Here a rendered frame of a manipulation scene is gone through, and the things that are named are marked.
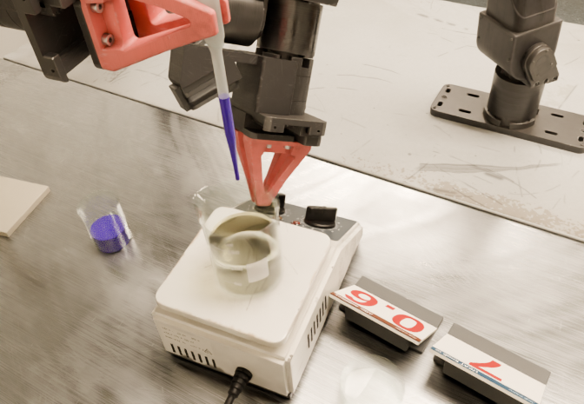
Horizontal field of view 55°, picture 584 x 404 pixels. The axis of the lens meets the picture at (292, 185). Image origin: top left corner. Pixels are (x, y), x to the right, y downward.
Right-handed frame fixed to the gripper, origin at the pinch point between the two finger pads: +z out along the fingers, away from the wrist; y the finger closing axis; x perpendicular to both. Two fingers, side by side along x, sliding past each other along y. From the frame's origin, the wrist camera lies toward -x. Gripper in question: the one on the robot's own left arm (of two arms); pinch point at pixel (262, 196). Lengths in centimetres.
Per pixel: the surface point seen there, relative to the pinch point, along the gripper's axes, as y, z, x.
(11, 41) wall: -161, 2, -21
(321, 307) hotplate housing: 12.1, 6.2, 1.8
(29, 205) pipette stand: -19.8, 8.4, -20.6
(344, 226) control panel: 5.2, 1.3, 7.3
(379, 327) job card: 14.2, 7.7, 7.0
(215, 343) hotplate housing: 12.1, 8.8, -7.9
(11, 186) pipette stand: -24.3, 7.5, -22.6
